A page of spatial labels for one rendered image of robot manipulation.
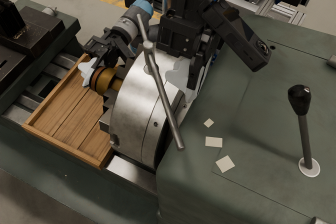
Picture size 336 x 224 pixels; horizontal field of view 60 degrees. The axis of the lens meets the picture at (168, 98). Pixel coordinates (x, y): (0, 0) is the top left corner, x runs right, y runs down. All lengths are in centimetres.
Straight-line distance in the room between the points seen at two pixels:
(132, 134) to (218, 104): 20
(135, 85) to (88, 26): 201
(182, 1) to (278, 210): 36
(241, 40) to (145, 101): 28
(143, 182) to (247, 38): 62
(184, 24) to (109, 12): 230
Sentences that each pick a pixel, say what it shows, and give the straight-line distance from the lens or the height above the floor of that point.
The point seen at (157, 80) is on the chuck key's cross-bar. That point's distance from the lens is 54.
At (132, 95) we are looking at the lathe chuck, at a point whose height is 122.
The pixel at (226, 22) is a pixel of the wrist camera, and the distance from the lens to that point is 41.
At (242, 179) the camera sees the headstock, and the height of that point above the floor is 125.
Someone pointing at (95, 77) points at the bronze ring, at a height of 111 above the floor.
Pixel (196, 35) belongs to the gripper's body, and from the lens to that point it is 43.
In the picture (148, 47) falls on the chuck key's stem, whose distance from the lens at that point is 57.
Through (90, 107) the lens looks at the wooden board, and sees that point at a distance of 104.
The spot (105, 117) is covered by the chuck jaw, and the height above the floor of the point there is 112.
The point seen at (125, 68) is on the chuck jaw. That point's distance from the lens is 78.
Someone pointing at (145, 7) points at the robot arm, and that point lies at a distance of 99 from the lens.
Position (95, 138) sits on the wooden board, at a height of 89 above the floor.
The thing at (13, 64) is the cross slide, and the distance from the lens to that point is 113.
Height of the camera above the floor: 174
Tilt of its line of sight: 57 degrees down
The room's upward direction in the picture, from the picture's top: straight up
